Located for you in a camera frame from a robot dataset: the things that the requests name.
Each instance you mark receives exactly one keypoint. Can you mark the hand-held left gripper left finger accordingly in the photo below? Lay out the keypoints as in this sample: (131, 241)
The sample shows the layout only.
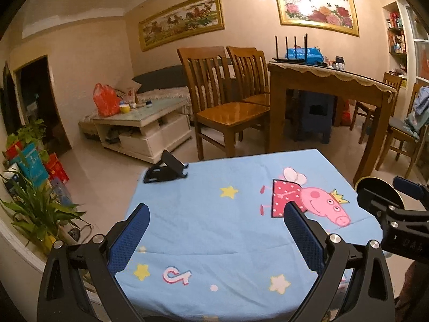
(129, 238)

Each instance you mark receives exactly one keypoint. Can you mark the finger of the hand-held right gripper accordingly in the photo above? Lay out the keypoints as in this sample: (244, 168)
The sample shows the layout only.
(410, 187)
(372, 201)

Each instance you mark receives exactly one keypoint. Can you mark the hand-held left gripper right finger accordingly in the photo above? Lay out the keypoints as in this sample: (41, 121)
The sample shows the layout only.
(303, 238)

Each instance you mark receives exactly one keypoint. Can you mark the black bin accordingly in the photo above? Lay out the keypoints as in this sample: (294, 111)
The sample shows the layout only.
(378, 187)

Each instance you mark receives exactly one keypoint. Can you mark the person's right forearm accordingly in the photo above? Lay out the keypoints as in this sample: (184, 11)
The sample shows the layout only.
(417, 281)

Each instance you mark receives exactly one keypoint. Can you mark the wooden chair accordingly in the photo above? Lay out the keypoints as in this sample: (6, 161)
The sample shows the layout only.
(248, 63)
(228, 110)
(398, 134)
(392, 84)

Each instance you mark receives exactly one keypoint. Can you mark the pile of clothes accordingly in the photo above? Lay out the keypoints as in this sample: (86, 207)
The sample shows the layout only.
(419, 114)

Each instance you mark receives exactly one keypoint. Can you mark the wooden dining table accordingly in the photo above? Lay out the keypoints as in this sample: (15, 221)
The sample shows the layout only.
(368, 124)

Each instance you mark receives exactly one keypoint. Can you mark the black phone stand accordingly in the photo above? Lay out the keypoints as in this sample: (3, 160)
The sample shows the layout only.
(167, 166)

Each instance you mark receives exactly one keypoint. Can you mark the blue cartoon printed tablecloth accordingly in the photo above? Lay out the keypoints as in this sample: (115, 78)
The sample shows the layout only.
(218, 228)

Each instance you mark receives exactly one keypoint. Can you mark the red bag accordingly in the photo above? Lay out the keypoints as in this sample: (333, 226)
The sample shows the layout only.
(348, 114)

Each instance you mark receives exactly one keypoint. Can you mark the green leafy plant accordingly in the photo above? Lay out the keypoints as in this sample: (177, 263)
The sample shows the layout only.
(37, 208)

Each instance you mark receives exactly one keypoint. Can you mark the red gift box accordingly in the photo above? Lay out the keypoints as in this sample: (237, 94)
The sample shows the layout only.
(57, 169)

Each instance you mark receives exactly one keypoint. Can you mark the white coffee table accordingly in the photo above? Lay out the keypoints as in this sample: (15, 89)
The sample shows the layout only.
(144, 134)

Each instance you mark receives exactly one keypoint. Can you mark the blue plastic stool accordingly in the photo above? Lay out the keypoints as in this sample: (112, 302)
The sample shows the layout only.
(313, 114)

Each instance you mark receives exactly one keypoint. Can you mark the blue gift box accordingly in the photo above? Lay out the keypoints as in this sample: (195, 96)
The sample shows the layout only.
(32, 166)

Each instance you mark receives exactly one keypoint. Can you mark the yellow cup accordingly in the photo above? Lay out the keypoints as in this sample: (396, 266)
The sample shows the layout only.
(125, 109)

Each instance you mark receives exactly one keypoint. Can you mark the beige lace table cover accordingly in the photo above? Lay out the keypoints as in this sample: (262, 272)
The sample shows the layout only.
(335, 73)

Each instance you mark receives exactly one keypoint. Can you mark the orange plastic bag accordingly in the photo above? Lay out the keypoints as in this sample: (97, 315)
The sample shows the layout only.
(105, 102)

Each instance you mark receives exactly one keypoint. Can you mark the small jars on table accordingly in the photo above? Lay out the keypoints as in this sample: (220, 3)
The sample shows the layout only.
(337, 63)

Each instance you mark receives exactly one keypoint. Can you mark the small green potted plant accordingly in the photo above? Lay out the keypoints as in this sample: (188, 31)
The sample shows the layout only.
(28, 134)

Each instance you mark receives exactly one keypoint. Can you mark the white glass door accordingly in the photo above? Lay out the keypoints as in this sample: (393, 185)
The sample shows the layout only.
(420, 40)

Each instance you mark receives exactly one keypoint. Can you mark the blue plastic bag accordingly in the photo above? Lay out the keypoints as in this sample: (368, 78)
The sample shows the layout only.
(305, 55)

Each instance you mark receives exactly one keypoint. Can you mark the black router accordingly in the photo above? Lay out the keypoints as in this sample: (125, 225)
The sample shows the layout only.
(290, 57)

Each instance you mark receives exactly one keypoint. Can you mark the framed flower painting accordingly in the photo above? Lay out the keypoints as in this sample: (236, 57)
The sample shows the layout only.
(318, 10)

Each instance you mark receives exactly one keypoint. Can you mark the framed horse painting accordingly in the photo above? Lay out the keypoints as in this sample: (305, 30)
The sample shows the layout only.
(181, 21)

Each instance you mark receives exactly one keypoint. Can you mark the wall shelf with items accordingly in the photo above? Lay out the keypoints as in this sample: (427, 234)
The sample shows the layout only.
(397, 37)

